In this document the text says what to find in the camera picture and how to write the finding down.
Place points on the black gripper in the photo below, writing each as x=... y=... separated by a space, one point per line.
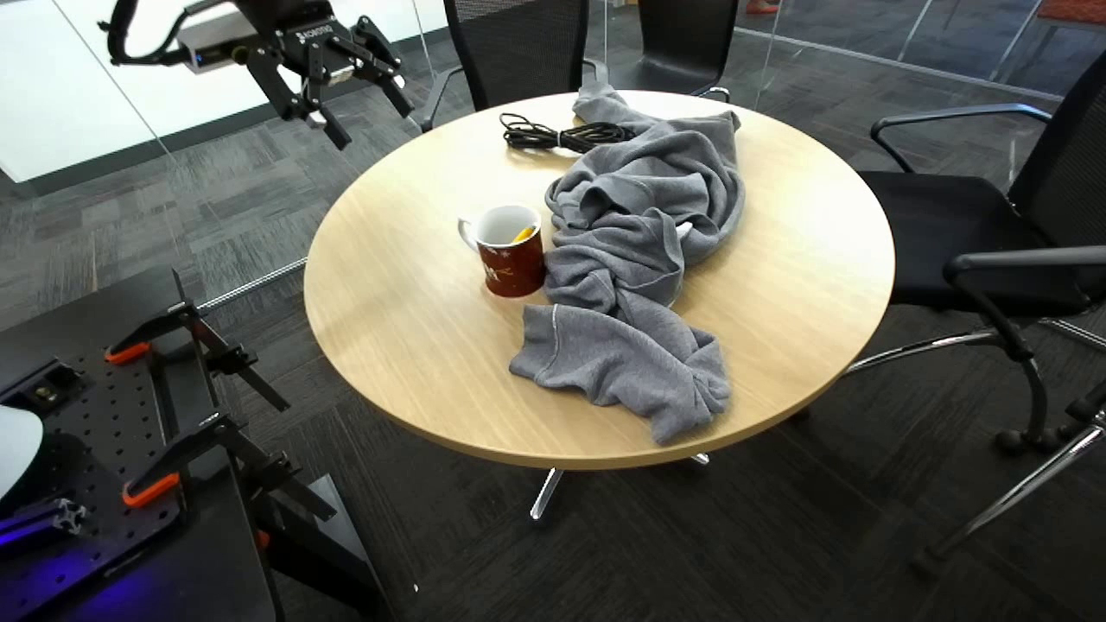
x=304 y=46

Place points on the yellow marker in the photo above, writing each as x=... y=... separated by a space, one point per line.
x=526 y=234

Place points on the black mesh office chair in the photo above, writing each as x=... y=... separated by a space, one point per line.
x=691 y=35
x=956 y=228
x=1026 y=489
x=520 y=46

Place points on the red white patterned mug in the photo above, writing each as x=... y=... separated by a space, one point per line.
x=512 y=266

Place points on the black robot wiring harness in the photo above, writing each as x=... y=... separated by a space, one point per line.
x=113 y=30

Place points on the grey hoodie garment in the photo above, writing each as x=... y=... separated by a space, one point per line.
x=627 y=255

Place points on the black robot mounting cart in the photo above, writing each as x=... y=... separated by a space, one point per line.
x=116 y=426

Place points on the chrome table legs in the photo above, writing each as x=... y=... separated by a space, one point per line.
x=547 y=493

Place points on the orange upholstered bench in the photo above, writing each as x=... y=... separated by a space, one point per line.
x=1072 y=8

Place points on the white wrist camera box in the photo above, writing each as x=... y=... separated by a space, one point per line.
x=211 y=35

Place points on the small black mounting bracket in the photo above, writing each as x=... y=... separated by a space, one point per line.
x=39 y=387

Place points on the aluminium extrusion bracket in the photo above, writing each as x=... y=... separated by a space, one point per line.
x=39 y=520

